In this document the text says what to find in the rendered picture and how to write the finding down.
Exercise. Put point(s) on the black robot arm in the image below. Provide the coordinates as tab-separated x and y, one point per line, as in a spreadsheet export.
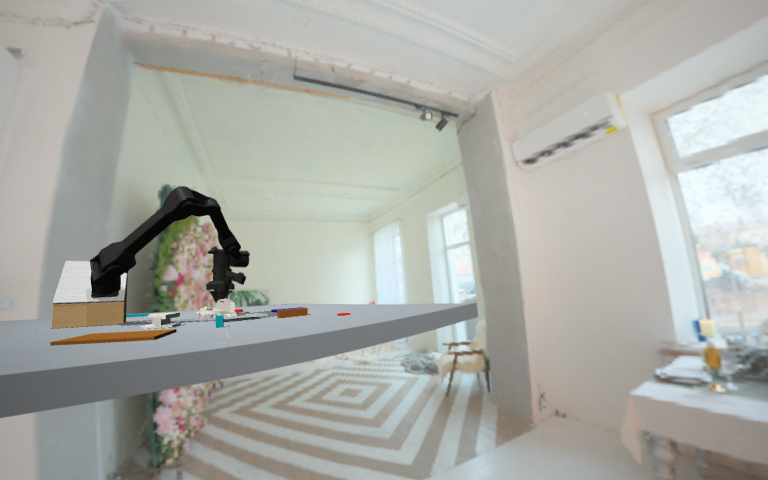
118	258

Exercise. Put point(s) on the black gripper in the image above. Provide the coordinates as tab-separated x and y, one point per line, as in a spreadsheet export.
220	286

